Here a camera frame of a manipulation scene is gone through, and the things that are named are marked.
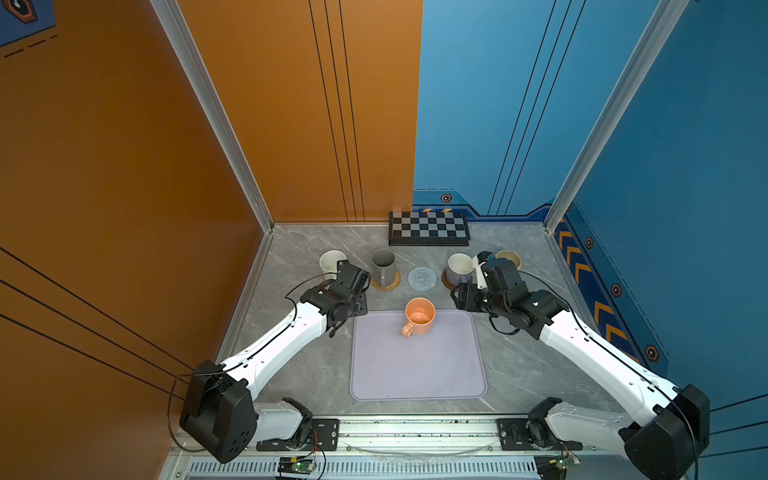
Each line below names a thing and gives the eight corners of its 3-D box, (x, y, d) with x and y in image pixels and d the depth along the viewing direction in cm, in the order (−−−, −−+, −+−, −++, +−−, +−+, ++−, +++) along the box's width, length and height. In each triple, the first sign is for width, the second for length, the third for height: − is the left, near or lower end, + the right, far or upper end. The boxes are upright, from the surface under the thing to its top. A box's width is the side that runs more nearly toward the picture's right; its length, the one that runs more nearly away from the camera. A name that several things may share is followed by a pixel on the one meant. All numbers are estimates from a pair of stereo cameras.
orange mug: (401, 343, 90) (402, 330, 83) (401, 312, 97) (401, 297, 90) (434, 343, 90) (437, 330, 83) (431, 312, 97) (434, 297, 89)
